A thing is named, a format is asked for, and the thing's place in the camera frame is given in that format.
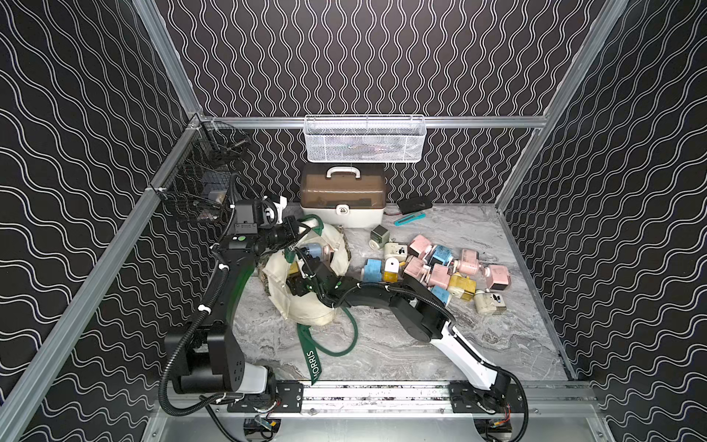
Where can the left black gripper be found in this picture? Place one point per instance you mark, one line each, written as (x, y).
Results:
(295, 231)

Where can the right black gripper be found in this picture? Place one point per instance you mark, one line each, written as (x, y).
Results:
(294, 284)

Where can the light blue pencil sharpener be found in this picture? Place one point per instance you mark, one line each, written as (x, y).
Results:
(314, 250)

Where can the cream tote bag green handles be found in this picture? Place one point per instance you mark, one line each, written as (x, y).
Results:
(284, 276)

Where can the blue rounded pencil sharpener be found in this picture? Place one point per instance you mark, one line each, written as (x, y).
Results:
(372, 271)

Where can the yellow pencil sharpener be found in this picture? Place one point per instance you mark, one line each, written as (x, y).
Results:
(391, 272)

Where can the green pencil sharpener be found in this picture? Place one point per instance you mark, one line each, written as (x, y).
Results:
(379, 237)

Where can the cream white pencil sharpener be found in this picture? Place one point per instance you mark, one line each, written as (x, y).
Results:
(396, 250)

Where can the pink boxy pencil sharpener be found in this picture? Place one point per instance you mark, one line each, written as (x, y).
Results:
(416, 268)

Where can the teal blue small sharpener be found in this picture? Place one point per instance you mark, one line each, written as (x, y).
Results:
(442, 294)

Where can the blue square pencil sharpener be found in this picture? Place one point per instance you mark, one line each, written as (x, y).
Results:
(441, 255)

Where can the olive yellow square sharpener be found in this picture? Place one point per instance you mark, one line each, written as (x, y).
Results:
(462, 287)

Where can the pink round pencil sharpener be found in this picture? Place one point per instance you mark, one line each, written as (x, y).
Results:
(468, 264)

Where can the cream cartoon pencil sharpener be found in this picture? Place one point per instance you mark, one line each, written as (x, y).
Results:
(488, 303)

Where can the pink square pencil sharpener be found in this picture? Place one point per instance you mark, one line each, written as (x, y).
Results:
(497, 277)

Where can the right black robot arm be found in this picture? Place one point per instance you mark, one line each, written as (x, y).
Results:
(424, 317)

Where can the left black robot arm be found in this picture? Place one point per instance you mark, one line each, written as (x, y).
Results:
(205, 363)

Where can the brown lid white toolbox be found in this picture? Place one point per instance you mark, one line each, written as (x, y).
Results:
(348, 196)

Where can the black battery pack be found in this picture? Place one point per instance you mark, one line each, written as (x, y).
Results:
(414, 204)

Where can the teal utility knife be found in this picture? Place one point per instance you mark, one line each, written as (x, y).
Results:
(408, 219)

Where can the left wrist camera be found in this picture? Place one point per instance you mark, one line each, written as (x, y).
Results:
(251, 216)

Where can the black wire basket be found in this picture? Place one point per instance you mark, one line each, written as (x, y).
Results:
(198, 189)

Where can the white wire mesh basket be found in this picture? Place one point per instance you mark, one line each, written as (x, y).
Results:
(364, 138)

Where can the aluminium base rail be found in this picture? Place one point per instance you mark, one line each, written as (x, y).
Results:
(412, 399)

